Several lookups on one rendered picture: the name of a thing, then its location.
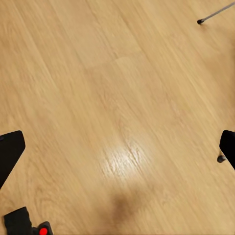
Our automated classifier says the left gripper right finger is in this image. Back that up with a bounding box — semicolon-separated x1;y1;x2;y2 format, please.
219;130;235;170

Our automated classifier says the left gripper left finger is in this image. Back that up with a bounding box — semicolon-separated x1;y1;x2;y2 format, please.
0;131;25;189

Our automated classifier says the camera tripod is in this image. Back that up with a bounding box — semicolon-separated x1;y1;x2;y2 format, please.
197;2;235;163

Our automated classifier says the digital camera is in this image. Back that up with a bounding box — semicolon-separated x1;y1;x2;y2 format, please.
3;207;53;235

